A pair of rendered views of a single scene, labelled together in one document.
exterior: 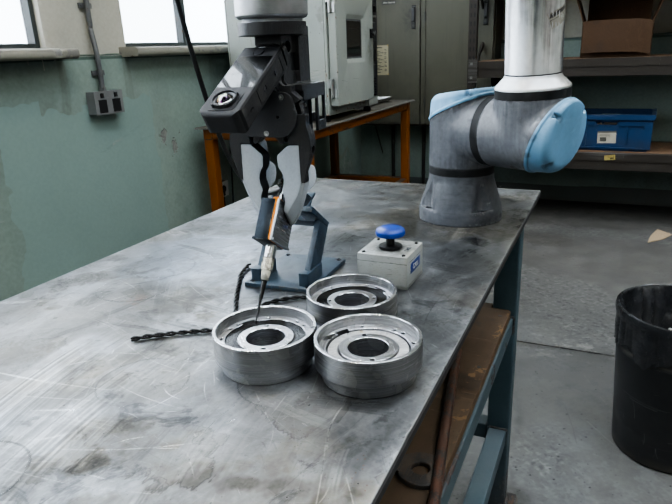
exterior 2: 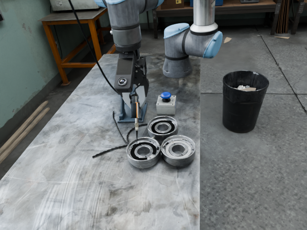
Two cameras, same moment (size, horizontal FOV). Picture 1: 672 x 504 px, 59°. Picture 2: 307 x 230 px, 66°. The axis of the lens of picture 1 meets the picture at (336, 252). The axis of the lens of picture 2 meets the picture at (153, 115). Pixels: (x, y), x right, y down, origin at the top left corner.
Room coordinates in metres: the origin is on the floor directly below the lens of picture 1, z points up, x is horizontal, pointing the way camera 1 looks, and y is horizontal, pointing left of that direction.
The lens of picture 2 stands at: (0.02, 0.15, 1.35)
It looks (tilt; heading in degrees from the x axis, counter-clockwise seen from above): 36 degrees down; 347
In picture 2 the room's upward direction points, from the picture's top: 6 degrees counter-clockwise
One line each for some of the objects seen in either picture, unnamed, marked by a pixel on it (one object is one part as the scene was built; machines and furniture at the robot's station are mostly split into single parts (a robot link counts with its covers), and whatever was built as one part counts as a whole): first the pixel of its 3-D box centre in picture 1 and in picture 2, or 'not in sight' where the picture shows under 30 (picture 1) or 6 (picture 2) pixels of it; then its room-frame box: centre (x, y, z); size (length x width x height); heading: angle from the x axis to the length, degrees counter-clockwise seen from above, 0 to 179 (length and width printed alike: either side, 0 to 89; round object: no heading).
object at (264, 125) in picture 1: (279, 82); (131, 61); (0.66, 0.05, 1.07); 0.09 x 0.08 x 0.12; 158
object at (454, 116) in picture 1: (465, 126); (177, 39); (1.06, -0.24, 0.97); 0.13 x 0.12 x 0.14; 39
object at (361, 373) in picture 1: (368, 354); (178, 150); (0.51, -0.03, 0.82); 0.10 x 0.10 x 0.04
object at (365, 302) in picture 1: (352, 306); (163, 129); (0.63, -0.02, 0.82); 0.10 x 0.10 x 0.04
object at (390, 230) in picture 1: (390, 243); (166, 99); (0.76, -0.07, 0.85); 0.04 x 0.04 x 0.05
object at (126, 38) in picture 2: (267, 1); (125, 34); (0.66, 0.06, 1.15); 0.08 x 0.08 x 0.05
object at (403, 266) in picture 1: (392, 260); (166, 103); (0.77, -0.08, 0.82); 0.08 x 0.07 x 0.05; 155
